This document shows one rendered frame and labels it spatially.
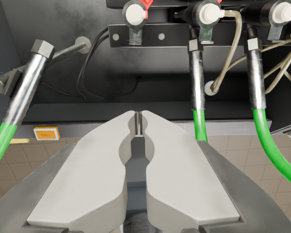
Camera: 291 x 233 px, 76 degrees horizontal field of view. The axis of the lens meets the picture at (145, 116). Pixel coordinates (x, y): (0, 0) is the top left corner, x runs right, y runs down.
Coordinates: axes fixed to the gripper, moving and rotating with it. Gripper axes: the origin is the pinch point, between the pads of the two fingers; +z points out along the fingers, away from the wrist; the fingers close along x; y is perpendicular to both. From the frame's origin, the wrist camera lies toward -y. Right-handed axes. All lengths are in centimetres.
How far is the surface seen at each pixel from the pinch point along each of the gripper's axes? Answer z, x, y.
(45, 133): 25.4, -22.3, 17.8
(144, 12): 10.9, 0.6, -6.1
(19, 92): 7.5, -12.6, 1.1
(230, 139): 122, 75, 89
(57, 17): 38.7, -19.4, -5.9
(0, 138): 4.7, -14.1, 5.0
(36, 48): 10.4, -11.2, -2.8
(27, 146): 122, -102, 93
